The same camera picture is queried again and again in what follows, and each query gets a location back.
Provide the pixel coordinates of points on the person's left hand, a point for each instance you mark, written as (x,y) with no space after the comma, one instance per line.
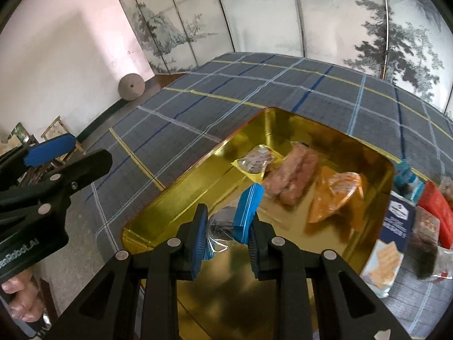
(26,304)

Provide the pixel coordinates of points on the grey plaid tablecloth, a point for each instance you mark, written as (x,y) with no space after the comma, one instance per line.
(179,119)

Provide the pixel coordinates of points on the grey dark snack packet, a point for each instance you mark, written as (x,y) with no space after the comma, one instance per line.
(431,261)

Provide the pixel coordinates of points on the clear blue-ended candy packet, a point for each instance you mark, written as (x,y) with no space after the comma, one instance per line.
(219,231)

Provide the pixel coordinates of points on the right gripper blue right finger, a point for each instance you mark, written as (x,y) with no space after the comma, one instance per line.
(246,225)

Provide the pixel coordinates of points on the pink meat snack packet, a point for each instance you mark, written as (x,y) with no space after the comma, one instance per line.
(288,182)

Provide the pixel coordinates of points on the painted folding screen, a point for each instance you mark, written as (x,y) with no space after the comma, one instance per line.
(405,42)

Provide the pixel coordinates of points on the wooden stool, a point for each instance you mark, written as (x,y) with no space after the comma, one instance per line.
(58,128)

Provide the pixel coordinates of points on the teal candy packet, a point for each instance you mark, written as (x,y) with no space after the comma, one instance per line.
(406,183)

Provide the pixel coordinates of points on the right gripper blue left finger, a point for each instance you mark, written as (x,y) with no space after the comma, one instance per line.
(200,243)

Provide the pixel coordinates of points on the dark red cake packet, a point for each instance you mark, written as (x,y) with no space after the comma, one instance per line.
(426,228)

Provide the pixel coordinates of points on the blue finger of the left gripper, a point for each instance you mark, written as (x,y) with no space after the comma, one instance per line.
(39,154)

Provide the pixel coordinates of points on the gold metal tray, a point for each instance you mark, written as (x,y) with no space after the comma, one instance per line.
(226,301)

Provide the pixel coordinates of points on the round stone disc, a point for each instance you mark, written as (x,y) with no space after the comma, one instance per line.
(131,87)

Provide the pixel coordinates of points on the orange snack packet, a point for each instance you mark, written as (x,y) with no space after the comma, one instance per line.
(338,194)

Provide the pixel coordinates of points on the navy cracker box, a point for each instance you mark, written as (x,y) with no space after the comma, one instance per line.
(384,262)

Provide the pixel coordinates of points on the yellow small snack packet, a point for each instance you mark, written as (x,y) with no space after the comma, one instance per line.
(258,162)

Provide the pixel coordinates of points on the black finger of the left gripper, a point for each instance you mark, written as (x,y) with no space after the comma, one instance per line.
(78,174)

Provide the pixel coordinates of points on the clear bag of nuts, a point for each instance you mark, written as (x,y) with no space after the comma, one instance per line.
(446,187)

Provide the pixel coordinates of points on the red snack packet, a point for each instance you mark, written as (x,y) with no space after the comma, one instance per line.
(433,201)

